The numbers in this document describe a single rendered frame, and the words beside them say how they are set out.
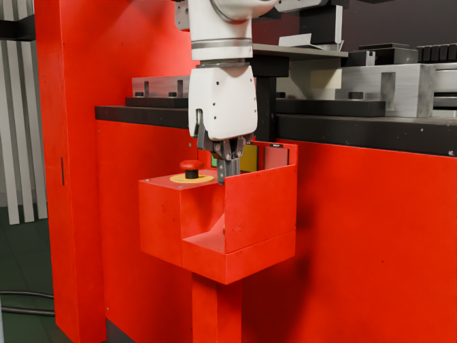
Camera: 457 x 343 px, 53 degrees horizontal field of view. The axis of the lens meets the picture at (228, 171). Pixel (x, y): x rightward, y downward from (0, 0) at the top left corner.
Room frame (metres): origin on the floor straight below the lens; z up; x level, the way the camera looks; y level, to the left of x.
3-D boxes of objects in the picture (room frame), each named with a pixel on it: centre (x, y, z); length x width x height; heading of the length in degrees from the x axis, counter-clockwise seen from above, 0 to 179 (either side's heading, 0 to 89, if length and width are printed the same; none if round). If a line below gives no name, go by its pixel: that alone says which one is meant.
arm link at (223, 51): (0.66, 0.01, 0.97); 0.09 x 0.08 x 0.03; 136
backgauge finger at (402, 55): (1.13, -0.33, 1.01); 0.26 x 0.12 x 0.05; 130
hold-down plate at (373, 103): (0.97, -0.18, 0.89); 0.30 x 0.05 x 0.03; 40
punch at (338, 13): (1.03, -0.20, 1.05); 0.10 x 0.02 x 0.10; 40
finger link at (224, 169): (0.65, 0.01, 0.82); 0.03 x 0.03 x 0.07; 46
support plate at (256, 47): (0.94, -0.08, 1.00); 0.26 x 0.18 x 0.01; 130
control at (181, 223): (0.72, 0.02, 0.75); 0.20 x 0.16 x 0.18; 46
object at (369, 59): (1.01, -0.22, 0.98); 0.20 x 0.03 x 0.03; 40
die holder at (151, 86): (1.46, 0.15, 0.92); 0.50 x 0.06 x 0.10; 40
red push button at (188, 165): (0.74, 0.06, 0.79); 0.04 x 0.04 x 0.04
